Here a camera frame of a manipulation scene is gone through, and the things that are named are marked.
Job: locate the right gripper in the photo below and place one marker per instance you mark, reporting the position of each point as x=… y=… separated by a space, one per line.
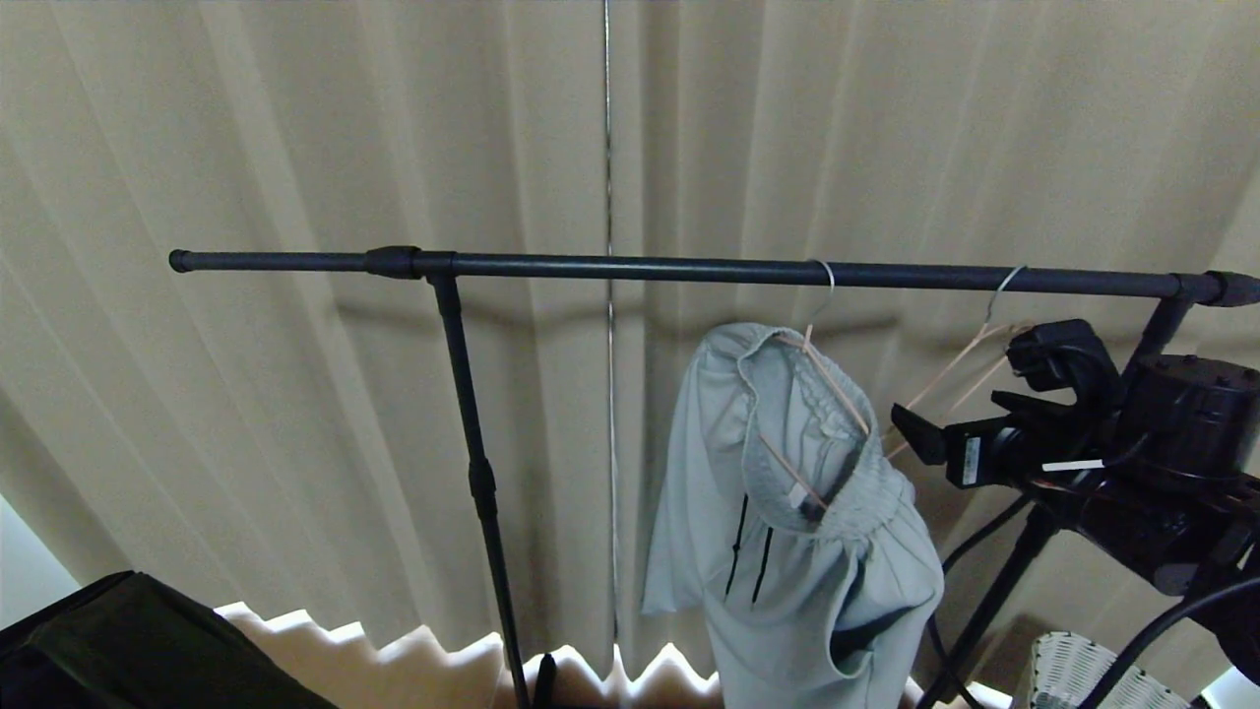
x=1009 y=453

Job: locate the pink clothes hanger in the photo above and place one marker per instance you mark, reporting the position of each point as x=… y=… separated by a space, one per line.
x=955 y=359
x=837 y=387

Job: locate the pale grey shorts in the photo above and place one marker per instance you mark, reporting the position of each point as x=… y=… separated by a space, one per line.
x=817 y=611

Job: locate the green printed shirt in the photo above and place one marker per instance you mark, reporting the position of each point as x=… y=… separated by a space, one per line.
x=148 y=650

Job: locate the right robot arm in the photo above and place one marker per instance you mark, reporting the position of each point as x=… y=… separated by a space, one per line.
x=1181 y=423

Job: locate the white laundry basket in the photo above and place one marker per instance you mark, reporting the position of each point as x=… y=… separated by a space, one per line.
x=1083 y=675

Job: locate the black clothes rack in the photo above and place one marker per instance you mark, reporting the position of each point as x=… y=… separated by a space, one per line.
x=689 y=268

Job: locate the beige curtain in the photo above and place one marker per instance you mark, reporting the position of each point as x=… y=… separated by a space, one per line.
x=246 y=148

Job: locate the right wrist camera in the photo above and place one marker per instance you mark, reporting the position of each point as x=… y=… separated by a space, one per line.
x=1058 y=359

